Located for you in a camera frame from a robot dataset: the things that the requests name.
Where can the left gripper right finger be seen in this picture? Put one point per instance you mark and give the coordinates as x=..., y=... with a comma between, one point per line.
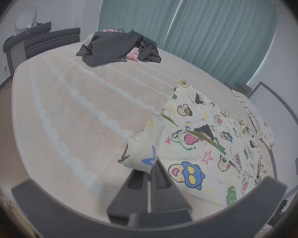
x=168, y=197

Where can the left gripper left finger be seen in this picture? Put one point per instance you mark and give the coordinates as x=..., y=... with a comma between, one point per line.
x=125, y=204

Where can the white printed pyjama top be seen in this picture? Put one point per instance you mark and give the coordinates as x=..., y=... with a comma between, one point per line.
x=201, y=137

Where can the pile of clothes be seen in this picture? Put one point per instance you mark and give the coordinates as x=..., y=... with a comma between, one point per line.
x=109, y=48

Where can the bed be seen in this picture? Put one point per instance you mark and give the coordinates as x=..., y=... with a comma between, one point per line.
x=77, y=108

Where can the white printed pillow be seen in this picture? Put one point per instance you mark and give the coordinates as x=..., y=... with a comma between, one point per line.
x=258, y=123

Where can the grey bedside table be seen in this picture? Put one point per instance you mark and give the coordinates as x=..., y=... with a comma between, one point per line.
x=238, y=88

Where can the blue-green curtain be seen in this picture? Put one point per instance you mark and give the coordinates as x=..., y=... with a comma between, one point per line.
x=139, y=13
x=221, y=33

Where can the black chest of drawers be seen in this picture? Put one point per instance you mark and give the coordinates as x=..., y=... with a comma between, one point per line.
x=47, y=42

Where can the round white mirror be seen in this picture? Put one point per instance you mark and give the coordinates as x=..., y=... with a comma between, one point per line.
x=24, y=17

